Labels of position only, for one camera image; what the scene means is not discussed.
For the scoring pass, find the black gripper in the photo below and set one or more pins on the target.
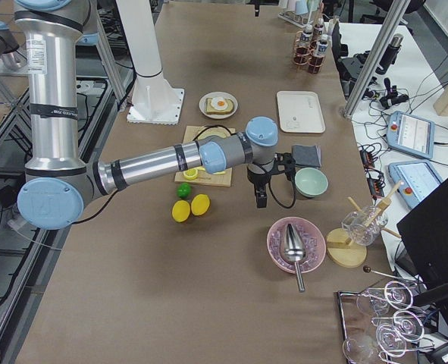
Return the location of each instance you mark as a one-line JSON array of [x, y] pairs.
[[258, 178]]

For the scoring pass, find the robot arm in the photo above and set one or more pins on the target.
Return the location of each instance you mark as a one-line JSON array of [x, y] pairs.
[[59, 184]]

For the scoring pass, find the cream rabbit tray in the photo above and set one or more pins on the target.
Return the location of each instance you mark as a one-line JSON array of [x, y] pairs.
[[300, 112]]

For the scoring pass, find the black glass tray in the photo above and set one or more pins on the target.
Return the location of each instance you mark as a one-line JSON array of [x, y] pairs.
[[396, 322]]

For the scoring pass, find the grey folded cloth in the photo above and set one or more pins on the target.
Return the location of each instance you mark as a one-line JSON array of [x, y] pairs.
[[307, 156]]

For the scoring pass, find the mint green bowl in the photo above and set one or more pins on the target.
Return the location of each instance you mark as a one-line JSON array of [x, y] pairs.
[[311, 182]]

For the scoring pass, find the pink bowl with ice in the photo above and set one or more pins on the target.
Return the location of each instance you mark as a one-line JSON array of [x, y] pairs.
[[314, 244]]

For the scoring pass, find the steel ice scoop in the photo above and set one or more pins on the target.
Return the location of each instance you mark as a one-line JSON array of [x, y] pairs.
[[292, 251]]

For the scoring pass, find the glass mug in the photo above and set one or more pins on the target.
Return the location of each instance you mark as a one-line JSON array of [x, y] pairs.
[[361, 228]]

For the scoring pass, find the wooden cutting board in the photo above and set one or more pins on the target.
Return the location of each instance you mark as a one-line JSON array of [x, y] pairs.
[[221, 179]]

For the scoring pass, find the fried egg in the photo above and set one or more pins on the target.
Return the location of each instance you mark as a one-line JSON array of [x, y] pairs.
[[219, 103]]

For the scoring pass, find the yellow lemon upper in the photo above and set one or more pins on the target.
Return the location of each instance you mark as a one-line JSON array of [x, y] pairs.
[[200, 204]]

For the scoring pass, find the yellow lemon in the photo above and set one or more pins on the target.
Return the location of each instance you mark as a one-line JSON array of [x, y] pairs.
[[181, 211], [200, 204]]

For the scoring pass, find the wooden mug tree stand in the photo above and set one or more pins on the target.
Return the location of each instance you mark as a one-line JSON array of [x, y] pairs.
[[342, 250]]

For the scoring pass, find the bread slice under egg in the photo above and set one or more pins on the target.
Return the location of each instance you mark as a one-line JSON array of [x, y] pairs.
[[210, 111]]

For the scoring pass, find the halved lemon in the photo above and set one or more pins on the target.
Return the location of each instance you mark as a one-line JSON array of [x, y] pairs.
[[191, 174]]

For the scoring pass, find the green lime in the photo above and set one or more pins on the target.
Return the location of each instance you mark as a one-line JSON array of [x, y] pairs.
[[184, 190]]

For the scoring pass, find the white round plate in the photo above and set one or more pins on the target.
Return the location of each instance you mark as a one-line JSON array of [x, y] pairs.
[[218, 93]]

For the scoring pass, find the yellow lemon lower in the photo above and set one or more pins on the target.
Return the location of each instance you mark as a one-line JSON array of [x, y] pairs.
[[181, 211]]

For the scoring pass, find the tea bottle lower right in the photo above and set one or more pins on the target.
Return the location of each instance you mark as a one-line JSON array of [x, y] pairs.
[[321, 46]]

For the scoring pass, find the tea bottle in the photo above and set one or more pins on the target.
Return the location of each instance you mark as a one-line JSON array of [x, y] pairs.
[[318, 29], [306, 36], [321, 46]]

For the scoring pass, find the tea bottle upper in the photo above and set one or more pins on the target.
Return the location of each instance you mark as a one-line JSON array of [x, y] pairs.
[[306, 36]]

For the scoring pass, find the tea bottle lower left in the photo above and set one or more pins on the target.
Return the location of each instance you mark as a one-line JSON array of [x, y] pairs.
[[318, 29]]

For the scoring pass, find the black monitor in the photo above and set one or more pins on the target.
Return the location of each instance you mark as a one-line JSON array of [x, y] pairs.
[[424, 231]]

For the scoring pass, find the light blue cup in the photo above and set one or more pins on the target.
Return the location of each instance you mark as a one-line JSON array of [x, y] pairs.
[[301, 7]]

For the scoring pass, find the black camera tripod device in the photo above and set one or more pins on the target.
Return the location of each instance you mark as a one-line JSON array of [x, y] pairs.
[[350, 67]]

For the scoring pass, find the copper wire bottle rack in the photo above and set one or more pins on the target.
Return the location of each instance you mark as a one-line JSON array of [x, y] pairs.
[[304, 58]]

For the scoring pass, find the white wire cup rack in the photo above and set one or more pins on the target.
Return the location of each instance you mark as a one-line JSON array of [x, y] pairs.
[[287, 12]]

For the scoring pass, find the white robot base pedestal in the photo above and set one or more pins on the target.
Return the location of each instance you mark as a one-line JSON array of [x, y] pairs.
[[154, 100]]

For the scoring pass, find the aluminium frame post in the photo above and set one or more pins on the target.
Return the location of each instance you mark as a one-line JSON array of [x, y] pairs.
[[391, 21]]

